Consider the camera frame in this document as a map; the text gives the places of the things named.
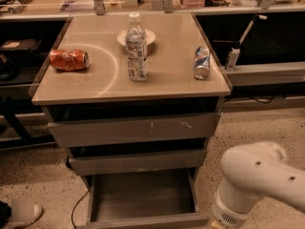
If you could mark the black device on shelf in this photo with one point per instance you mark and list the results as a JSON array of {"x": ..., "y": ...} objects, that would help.
[{"x": 30, "y": 45}]

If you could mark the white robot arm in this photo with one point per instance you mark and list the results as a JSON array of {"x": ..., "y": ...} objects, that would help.
[{"x": 252, "y": 172}]

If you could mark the small white plate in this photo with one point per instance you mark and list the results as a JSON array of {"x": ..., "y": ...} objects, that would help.
[{"x": 121, "y": 37}]

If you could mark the grey drawer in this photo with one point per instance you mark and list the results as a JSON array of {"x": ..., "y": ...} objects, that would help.
[
  {"x": 133, "y": 129},
  {"x": 97, "y": 165},
  {"x": 162, "y": 199}
]

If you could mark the clear plastic water bottle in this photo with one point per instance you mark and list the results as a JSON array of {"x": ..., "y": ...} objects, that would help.
[{"x": 136, "y": 49}]

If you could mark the grey drawer cabinet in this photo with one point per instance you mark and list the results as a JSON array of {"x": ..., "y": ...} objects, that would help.
[{"x": 105, "y": 91}]

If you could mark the white sneaker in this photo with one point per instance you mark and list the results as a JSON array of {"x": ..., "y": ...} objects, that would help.
[{"x": 24, "y": 217}]

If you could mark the crushed orange soda can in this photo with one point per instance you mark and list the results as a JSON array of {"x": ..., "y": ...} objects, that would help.
[{"x": 69, "y": 60}]

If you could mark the blue silver soda can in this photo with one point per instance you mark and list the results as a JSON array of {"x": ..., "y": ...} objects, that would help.
[{"x": 201, "y": 65}]

